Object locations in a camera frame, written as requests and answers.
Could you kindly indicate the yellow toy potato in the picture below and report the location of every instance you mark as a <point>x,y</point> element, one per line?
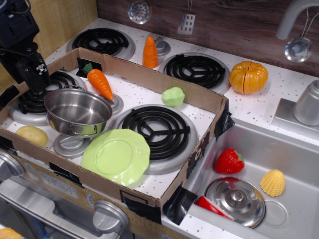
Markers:
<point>33,134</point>

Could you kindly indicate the light green toy broccoli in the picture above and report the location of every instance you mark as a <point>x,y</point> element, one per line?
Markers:
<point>173,97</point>

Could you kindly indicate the orange toy carrot cone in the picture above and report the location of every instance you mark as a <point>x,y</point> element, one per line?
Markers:
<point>150,54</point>

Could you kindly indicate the silver faucet handle base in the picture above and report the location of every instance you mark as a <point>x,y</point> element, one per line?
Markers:
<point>302,116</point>

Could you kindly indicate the light green plastic plate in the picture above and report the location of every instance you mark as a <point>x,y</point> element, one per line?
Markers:
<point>119,155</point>

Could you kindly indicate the hanging silver skimmer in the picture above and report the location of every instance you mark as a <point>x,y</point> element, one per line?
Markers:
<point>139,11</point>

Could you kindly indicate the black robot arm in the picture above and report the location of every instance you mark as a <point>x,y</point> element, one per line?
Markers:
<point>18,52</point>

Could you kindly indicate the hanging silver spatula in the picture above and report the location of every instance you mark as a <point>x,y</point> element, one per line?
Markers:
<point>187,20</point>

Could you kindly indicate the black front right burner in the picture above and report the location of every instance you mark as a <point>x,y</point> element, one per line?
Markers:
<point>170,134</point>

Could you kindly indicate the black back left burner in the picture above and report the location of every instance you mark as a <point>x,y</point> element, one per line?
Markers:
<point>105,41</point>

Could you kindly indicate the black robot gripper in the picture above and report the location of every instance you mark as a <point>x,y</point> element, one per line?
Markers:
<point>33,69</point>

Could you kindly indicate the black back right burner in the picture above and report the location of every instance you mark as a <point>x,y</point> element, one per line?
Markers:
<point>198,68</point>

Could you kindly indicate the black front left burner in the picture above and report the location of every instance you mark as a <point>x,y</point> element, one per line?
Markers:
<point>29,109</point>

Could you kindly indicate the orange toy pumpkin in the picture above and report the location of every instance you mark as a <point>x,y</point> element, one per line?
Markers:
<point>248,77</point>

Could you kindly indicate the silver stove knob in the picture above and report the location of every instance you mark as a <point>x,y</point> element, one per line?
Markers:
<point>108,218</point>
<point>9,167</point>

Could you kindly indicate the black burner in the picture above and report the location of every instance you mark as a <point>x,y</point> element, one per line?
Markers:
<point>105,41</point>
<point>29,109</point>
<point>170,134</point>
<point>198,68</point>

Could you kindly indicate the silver round stove cap middle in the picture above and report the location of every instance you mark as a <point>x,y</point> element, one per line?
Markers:
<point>116,104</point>

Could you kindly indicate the silver round stove cap back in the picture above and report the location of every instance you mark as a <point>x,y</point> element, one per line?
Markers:
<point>163,48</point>

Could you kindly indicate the silver stove knob left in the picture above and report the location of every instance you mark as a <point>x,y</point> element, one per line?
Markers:
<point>9,167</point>

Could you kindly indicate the silver faucet spout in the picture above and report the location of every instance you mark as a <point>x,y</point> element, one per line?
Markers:
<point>290,16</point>

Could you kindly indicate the silver sink basin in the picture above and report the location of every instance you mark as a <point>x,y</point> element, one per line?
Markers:
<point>292,215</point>

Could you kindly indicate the orange toy carrot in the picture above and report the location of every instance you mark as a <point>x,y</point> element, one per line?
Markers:
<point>99,81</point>

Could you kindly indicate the silver round stove cap front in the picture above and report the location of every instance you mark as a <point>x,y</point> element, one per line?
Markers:
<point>70,147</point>

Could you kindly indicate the hanging silver ladle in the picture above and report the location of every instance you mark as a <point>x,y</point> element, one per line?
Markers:
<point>300,48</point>

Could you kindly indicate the brown cardboard fence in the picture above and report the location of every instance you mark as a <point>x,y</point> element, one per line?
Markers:
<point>196,96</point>

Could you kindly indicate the silver round stove cap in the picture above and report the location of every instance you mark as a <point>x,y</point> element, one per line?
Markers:
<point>163,48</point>
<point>116,104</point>
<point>70,147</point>

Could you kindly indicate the red toy strawberry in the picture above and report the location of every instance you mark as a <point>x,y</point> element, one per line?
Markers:
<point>229,162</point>

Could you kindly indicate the stainless steel pot lid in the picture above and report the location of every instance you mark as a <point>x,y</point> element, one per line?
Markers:
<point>239,199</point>

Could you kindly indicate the yellow toy corn piece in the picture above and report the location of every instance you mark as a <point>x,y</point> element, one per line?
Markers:
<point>273,183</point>

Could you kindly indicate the yellow toy at corner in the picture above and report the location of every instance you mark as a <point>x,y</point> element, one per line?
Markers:
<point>8,233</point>

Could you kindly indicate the red toy pepper piece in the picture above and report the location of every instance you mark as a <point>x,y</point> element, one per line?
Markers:
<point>207,204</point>

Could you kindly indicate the silver stove knob right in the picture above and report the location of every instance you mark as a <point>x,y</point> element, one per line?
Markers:
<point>108,218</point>

